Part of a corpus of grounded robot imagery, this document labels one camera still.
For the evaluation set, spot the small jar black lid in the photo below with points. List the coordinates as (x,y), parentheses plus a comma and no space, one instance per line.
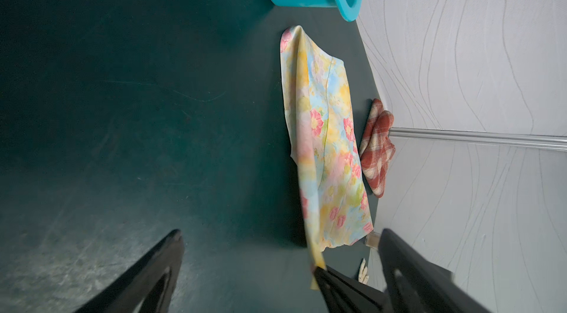
(372,240)

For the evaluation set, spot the red plaid skirt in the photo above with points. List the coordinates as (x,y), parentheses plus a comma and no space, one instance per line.
(376,148)

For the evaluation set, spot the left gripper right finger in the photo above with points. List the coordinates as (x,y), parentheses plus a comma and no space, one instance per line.
(416,285)

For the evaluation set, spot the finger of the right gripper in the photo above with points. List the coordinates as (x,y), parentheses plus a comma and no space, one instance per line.
(346,295)

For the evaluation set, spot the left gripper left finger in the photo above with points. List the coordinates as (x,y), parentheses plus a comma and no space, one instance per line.
(148,285)

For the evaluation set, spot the floral yellow skirt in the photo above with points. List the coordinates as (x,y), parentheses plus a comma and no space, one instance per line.
(319,119)

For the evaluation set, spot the beige work glove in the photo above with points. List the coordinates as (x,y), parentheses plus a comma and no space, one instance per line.
(363,274)

